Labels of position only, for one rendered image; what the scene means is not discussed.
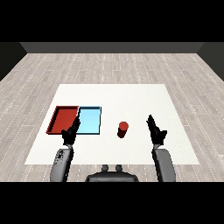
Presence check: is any small red can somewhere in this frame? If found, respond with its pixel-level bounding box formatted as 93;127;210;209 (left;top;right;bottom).
116;121;130;139

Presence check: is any red shallow open box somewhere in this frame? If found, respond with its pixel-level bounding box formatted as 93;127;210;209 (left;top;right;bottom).
45;105;80;136

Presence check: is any dark grey robot body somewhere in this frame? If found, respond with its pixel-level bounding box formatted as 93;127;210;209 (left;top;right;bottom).
85;164;140;183

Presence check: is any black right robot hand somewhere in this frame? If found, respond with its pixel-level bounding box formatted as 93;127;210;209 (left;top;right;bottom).
145;114;168;146

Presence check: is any light blue shallow open box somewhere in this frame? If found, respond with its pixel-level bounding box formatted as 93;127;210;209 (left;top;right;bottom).
75;106;102;136

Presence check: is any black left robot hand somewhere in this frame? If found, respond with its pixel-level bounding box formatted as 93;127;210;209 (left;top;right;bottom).
60;115;81;147

